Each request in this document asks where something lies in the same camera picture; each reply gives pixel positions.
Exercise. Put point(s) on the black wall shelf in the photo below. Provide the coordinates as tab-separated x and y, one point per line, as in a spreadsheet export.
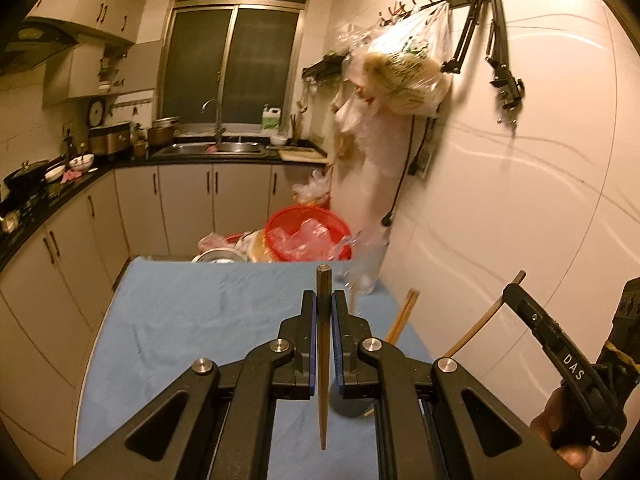
325	67

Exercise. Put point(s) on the wooden cutting board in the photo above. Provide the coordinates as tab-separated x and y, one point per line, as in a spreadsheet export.
302	154

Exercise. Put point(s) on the green detergent jug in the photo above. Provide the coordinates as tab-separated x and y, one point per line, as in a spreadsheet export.
271	119

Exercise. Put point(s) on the black wok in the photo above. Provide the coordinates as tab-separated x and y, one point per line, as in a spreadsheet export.
25	174

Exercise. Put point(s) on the black gas stove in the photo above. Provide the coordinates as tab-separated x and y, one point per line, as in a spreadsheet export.
30	199

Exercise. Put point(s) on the red plastic basket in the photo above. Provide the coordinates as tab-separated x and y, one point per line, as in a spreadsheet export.
300	211

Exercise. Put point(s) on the steel cooking pot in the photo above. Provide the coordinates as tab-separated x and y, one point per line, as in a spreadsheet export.
162	132

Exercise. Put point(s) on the chrome faucet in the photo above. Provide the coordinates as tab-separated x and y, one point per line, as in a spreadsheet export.
216	120

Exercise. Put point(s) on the kitchen window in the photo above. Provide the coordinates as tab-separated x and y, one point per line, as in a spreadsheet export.
230	65

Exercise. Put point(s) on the pink cloth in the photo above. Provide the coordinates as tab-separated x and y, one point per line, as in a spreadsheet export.
71	175

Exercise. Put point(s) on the clear plastic bags in basket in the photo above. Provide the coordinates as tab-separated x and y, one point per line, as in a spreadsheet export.
307	237

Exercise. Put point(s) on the round kitchen scale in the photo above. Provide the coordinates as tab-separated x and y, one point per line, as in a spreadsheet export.
96	112

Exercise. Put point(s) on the blue towel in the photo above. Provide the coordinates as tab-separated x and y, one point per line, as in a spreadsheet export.
200	320

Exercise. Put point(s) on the person's right hand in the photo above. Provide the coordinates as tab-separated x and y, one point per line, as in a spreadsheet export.
560	410

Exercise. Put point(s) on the hanging clear plastic bags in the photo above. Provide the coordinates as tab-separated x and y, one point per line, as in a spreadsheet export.
352	115

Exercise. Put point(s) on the range hood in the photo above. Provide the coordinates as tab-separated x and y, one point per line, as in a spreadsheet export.
35	42

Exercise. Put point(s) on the wooden chopstick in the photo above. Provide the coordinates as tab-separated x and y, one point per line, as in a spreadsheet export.
323	310
406	316
480	321
400	317

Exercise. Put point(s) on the countertop chopstick caddy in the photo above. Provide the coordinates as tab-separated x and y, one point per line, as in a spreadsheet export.
295	130

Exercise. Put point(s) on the white upper cabinets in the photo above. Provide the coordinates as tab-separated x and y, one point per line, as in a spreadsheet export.
95	0

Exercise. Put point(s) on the steel sink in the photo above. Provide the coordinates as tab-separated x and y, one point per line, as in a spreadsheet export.
210	149

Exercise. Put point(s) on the white base cabinets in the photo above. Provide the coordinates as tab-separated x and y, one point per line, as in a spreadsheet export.
185	205

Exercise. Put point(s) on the white bowl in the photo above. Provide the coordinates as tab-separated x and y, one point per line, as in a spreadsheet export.
55	174
81	162

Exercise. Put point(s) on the bagged food packet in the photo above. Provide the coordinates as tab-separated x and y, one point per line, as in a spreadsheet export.
252	245

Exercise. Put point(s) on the metal bowl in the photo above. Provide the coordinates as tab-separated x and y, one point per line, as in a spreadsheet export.
218	256

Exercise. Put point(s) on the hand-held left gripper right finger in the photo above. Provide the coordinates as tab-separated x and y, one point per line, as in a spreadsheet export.
336	345

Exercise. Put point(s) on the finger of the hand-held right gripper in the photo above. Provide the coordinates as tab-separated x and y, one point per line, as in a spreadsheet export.
545	325

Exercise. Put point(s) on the large hanging plastic bag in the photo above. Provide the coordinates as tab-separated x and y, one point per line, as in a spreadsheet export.
405	70

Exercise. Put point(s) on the black countertop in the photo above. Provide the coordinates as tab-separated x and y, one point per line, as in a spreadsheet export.
100	175

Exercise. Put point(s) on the white crumpled plastic bags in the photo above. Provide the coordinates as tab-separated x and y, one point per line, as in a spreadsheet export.
312	191

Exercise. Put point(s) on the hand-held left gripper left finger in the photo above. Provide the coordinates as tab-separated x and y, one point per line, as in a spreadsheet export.
312	345

